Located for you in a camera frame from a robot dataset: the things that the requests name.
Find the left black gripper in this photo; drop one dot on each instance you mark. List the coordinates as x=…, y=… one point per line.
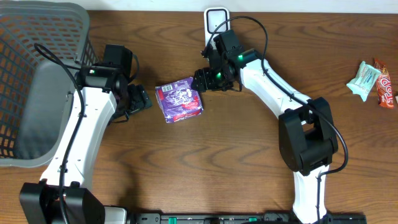
x=138, y=99

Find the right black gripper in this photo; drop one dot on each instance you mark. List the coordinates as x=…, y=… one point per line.
x=203, y=77

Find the grey plastic mesh basket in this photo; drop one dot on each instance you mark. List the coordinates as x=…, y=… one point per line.
x=42, y=45

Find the orange Top snack bar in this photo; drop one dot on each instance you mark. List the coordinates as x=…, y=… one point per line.
x=383, y=85

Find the black mounting rail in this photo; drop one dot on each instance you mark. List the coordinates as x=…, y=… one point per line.
x=269, y=217

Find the white barcode scanner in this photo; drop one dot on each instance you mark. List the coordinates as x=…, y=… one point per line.
x=213, y=17

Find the teal snack packet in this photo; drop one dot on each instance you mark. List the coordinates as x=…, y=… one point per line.
x=364, y=80

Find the purple square snack packet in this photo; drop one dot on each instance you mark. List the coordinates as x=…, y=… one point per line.
x=178, y=101

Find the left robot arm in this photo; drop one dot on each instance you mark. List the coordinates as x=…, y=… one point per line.
x=103, y=93

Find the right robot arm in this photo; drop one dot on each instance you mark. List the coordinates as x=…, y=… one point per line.
x=308, y=138

